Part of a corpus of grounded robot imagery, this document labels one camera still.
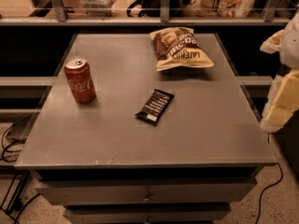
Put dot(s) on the red coke can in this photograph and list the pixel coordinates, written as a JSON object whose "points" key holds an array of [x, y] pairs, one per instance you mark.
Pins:
{"points": [[78, 75]]}

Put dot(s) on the brown yellow chip bag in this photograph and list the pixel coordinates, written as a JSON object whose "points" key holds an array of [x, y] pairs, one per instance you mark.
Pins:
{"points": [[177, 46]]}

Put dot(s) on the black bag on shelf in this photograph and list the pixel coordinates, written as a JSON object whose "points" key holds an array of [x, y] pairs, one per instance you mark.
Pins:
{"points": [[153, 8]]}

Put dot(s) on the lower grey drawer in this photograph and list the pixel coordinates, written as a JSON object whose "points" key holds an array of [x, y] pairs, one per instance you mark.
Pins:
{"points": [[147, 214]]}

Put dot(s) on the upper grey drawer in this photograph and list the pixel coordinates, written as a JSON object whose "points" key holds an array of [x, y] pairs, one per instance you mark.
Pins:
{"points": [[133, 192]]}

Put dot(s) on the colourful snack bag on shelf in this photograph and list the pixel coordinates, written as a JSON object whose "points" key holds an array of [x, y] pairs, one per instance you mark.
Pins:
{"points": [[225, 8]]}

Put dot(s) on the grey drawer cabinet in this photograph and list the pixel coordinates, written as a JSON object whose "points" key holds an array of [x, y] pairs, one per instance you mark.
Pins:
{"points": [[174, 147]]}

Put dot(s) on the grey drawer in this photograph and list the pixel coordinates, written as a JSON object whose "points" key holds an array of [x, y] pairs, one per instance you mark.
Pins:
{"points": [[133, 192], [147, 214]]}

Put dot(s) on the black snack bar wrapper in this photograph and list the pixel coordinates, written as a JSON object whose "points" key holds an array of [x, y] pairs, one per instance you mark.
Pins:
{"points": [[155, 106]]}

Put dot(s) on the grey metal shelf rail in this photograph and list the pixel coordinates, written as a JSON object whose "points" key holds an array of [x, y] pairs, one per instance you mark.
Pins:
{"points": [[71, 13]]}

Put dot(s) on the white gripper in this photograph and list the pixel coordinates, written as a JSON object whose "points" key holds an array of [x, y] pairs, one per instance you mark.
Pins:
{"points": [[291, 46]]}

